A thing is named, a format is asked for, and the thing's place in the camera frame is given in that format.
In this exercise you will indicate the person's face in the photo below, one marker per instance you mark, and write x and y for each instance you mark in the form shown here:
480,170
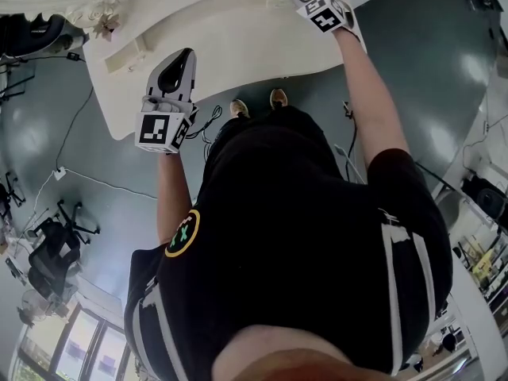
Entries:
301,355

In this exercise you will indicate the person's left brown shoe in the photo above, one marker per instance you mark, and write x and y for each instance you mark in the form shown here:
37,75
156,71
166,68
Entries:
239,107

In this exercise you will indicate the white power strip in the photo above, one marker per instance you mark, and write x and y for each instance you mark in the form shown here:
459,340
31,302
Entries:
59,173

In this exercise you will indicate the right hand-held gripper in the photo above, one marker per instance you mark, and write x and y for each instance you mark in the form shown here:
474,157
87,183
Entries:
323,18

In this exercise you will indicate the person's right forearm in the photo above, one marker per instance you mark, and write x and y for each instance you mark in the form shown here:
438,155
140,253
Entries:
365,93

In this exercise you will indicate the black round device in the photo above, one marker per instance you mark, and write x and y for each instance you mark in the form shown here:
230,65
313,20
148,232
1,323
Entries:
488,197

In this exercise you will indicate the person's left forearm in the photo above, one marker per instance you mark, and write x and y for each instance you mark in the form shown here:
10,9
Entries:
174,197

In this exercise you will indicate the large glass window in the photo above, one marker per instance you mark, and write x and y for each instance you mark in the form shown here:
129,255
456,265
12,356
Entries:
79,347

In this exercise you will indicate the grey floor fan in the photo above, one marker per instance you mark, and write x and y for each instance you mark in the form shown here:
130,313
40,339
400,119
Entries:
33,306

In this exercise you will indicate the black power adapter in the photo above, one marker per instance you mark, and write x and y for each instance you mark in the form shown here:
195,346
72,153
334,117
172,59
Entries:
74,56

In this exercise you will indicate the person's brown shoe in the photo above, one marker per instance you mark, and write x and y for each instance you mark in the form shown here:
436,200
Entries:
278,97
239,107

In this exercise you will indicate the cluttered storage shelf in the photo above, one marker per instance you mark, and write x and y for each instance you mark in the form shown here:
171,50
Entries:
484,260

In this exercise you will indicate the black mesh office chair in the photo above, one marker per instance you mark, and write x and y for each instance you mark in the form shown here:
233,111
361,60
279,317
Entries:
51,252

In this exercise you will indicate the small dried flower decoration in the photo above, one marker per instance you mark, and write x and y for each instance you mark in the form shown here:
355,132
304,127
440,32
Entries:
106,23

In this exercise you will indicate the person's right brown shoe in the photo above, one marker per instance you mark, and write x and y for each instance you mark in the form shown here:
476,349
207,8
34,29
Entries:
278,97

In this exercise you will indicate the person's black trousers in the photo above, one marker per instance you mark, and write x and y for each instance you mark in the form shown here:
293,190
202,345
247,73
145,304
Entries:
278,119

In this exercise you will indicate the person's black T-shirt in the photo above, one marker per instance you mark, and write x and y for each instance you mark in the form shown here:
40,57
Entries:
278,212

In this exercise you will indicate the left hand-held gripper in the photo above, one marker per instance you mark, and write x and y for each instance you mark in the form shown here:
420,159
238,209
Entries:
152,129

